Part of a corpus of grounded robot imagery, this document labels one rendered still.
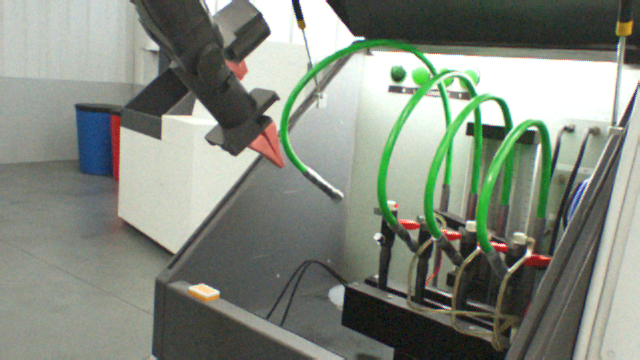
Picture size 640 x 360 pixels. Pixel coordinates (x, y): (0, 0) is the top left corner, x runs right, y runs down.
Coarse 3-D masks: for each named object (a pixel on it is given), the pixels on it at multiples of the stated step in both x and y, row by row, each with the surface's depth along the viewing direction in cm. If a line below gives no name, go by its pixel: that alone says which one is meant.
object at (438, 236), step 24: (480, 96) 89; (456, 120) 85; (504, 120) 99; (432, 168) 83; (504, 168) 103; (432, 192) 83; (504, 192) 104; (432, 216) 84; (504, 216) 104; (456, 264) 94
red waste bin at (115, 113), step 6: (114, 108) 649; (120, 108) 656; (114, 114) 622; (120, 114) 619; (114, 120) 626; (114, 126) 628; (120, 126) 623; (114, 132) 630; (114, 138) 632; (114, 144) 634; (114, 150) 636; (114, 156) 638; (114, 162) 640; (114, 168) 642; (114, 174) 644
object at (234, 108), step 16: (208, 96) 73; (224, 96) 73; (240, 96) 74; (256, 96) 79; (272, 96) 76; (208, 112) 75; (224, 112) 74; (240, 112) 74; (256, 112) 75; (224, 128) 76; (240, 128) 74; (224, 144) 74
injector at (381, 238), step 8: (384, 224) 106; (384, 232) 106; (392, 232) 106; (384, 240) 105; (392, 240) 106; (384, 248) 107; (384, 256) 107; (384, 264) 107; (384, 272) 107; (384, 280) 108; (384, 288) 108
